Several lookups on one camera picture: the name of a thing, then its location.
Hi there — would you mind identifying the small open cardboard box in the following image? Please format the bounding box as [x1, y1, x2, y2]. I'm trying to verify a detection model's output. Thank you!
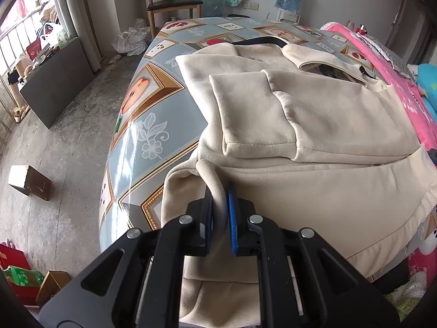
[36, 271, 71, 307]

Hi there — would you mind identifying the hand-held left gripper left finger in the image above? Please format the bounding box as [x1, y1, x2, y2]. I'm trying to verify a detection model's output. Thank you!
[38, 188, 214, 328]

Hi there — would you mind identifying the white plastic bag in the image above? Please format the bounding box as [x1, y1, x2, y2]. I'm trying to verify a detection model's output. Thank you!
[112, 19, 152, 56]

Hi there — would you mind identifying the green fluffy cloth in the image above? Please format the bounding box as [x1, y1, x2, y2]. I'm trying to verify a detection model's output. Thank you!
[384, 275, 426, 299]

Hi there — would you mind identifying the dark grey board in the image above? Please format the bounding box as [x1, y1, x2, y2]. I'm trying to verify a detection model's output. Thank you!
[19, 37, 95, 128]

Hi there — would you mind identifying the blue plush toy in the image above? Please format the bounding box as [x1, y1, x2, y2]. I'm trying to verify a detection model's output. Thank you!
[417, 63, 437, 124]

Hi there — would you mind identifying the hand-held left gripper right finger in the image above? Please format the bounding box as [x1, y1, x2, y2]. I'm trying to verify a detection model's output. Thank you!
[227, 182, 400, 328]

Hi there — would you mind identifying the wooden chair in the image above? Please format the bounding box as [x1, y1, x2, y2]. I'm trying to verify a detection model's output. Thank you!
[146, 0, 204, 38]

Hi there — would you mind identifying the white bag with green print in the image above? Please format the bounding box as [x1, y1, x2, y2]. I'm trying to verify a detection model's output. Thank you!
[40, 23, 69, 48]

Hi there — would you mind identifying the brown cardboard box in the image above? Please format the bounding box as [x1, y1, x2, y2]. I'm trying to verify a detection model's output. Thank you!
[8, 165, 52, 200]

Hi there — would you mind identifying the silver quilted cloth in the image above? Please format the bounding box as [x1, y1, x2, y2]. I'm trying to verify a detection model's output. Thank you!
[365, 34, 412, 74]

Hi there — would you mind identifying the beige coat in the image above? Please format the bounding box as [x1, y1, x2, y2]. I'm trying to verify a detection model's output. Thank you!
[160, 36, 437, 328]

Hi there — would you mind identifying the red box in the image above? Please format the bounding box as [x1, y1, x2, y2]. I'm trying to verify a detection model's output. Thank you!
[27, 39, 42, 59]
[0, 242, 39, 306]

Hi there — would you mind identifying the fruit print tablecloth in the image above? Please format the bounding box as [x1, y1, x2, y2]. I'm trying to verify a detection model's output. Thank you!
[99, 16, 393, 250]

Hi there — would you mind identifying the pink printed blanket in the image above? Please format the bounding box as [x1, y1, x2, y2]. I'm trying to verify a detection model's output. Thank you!
[321, 22, 437, 281]

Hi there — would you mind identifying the clear plastic jug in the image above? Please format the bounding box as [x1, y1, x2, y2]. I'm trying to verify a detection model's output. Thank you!
[201, 0, 229, 18]

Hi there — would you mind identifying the green plastic bottle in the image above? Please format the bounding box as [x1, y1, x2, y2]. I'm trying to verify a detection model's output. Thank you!
[2, 266, 45, 287]

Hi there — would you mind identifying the white water dispenser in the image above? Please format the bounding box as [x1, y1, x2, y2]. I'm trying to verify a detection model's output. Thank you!
[276, 8, 301, 24]

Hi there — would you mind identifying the grey curtain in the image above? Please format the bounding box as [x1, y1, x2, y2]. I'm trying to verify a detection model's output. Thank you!
[51, 0, 121, 73]

